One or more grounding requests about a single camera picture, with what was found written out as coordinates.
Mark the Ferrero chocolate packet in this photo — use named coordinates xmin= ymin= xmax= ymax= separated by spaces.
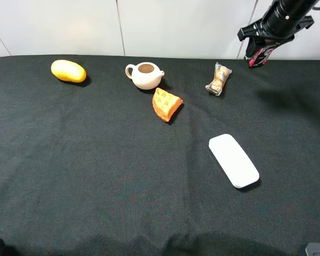
xmin=205 ymin=62 xmax=232 ymax=97

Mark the orange bread slice toy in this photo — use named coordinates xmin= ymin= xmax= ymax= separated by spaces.
xmin=152 ymin=87 xmax=183 ymax=122

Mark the grey object bottom right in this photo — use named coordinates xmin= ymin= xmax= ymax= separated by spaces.
xmin=305 ymin=243 xmax=320 ymax=256

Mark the black tablecloth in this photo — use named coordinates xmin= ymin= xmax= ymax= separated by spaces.
xmin=0 ymin=55 xmax=320 ymax=255

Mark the yellow mango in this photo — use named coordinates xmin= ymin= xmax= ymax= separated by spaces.
xmin=51 ymin=60 xmax=86 ymax=83

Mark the black red gum tin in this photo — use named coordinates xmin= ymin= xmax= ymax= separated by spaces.
xmin=244 ymin=49 xmax=263 ymax=69

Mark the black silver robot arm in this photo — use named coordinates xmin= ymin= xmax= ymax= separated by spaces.
xmin=237 ymin=0 xmax=320 ymax=68

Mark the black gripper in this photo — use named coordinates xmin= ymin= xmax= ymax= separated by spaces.
xmin=237 ymin=0 xmax=314 ymax=65

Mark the beige ceramic teapot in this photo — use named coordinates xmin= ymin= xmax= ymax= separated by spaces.
xmin=125 ymin=62 xmax=165 ymax=90

